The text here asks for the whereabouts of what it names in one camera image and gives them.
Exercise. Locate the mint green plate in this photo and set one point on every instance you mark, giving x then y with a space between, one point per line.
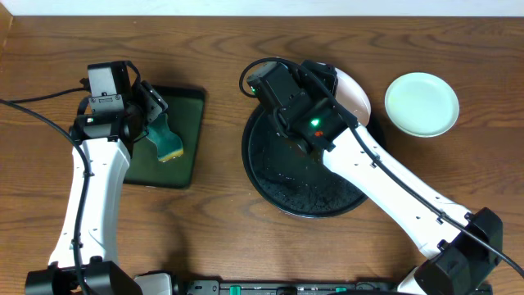
422 104

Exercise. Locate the black rectangular tray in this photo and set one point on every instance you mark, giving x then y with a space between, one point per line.
185 112

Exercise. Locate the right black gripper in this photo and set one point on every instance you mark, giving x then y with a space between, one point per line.
321 71

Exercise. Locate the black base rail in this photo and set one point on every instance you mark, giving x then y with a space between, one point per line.
217 287

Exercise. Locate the round black tray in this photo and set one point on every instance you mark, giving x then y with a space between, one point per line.
290 180

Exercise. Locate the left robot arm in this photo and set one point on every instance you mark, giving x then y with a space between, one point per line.
86 254

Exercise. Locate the pink plate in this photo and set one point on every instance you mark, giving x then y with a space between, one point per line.
353 104

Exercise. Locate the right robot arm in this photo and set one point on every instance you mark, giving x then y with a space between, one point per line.
461 247

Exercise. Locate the green yellow sponge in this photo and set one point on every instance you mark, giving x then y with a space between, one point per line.
168 144

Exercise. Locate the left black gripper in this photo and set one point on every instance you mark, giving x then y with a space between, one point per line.
153 103

